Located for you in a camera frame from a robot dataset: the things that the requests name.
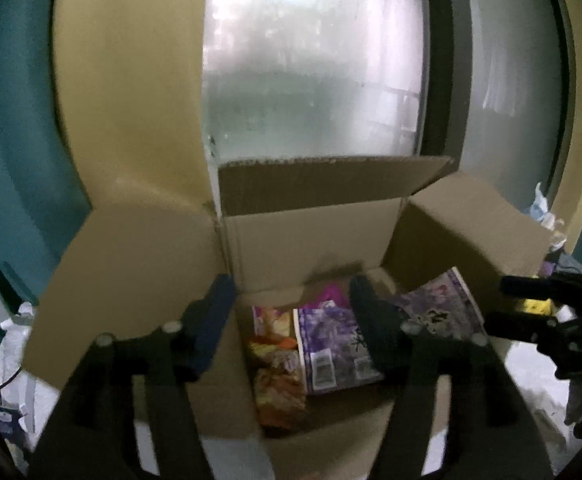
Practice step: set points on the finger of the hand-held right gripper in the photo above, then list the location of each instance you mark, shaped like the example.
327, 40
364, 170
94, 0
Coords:
518, 327
536, 286

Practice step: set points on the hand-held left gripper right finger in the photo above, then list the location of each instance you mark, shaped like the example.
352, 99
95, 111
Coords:
371, 320

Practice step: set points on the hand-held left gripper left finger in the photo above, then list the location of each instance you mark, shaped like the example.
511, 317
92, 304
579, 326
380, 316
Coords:
215, 321

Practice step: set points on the small yellow snack packet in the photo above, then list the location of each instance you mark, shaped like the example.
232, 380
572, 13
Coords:
536, 305

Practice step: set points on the purple floral snack packet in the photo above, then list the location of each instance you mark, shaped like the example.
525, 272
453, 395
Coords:
446, 297
326, 342

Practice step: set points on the brown cardboard box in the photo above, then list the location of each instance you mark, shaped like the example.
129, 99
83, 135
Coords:
121, 270

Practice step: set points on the pink snack packet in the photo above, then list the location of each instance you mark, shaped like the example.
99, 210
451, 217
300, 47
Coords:
328, 294

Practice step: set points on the orange patterned snack packet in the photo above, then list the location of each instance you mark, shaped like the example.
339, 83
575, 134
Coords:
278, 392
271, 325

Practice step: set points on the white blue plastic bag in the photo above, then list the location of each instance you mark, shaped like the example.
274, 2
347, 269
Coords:
546, 215

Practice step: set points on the frosted window pane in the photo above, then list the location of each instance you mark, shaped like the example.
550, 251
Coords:
311, 60
516, 85

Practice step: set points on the dark window frame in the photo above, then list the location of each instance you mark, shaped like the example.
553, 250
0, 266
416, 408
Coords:
446, 60

